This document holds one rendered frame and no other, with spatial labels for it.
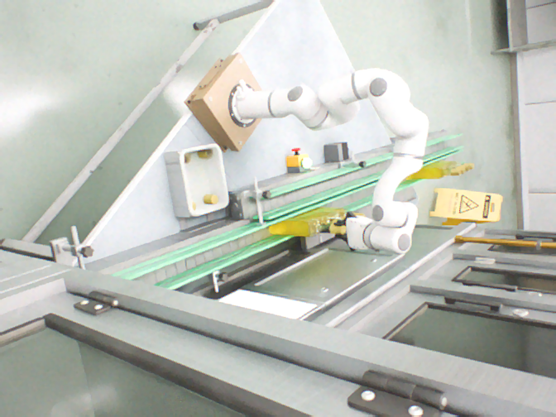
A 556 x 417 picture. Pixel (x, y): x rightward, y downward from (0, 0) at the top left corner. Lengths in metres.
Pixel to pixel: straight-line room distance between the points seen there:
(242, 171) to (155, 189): 0.39
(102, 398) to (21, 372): 0.12
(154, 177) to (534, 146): 6.29
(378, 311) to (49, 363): 1.02
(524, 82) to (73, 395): 7.16
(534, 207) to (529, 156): 0.70
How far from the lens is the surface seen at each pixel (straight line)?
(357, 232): 1.55
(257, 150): 1.97
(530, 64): 7.38
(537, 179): 7.50
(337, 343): 0.41
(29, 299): 0.76
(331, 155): 2.27
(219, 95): 1.72
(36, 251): 1.89
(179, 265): 1.57
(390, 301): 1.47
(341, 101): 1.54
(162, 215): 1.67
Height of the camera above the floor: 2.13
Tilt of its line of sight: 42 degrees down
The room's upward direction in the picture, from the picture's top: 92 degrees clockwise
